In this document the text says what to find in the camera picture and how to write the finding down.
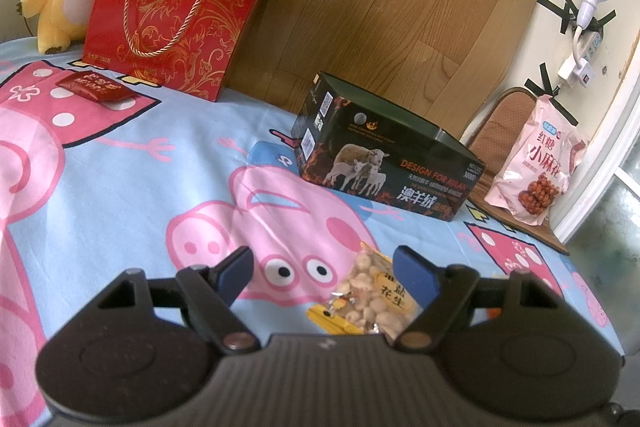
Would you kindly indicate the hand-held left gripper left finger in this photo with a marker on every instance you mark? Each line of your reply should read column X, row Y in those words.
column 235, row 271

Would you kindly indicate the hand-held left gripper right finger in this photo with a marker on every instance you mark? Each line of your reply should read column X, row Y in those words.
column 414, row 272

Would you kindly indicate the clear peanut packet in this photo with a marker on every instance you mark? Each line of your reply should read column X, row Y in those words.
column 367, row 302

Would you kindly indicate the black cardboard box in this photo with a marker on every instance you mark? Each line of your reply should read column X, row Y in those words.
column 380, row 157

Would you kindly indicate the printed cartoon bed sheet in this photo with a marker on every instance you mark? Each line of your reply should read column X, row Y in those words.
column 125, row 187

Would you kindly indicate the brown cushioned chair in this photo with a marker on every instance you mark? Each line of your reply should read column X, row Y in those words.
column 500, row 132

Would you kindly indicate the pink snack bag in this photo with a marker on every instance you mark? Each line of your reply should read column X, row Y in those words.
column 537, row 157

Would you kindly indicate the black tape strip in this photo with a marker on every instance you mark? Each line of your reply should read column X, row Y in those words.
column 562, row 4
column 540, row 82

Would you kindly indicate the small red snack packet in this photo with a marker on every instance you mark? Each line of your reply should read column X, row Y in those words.
column 95, row 87

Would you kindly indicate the white power strip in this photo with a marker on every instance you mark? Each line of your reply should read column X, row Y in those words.
column 590, row 44

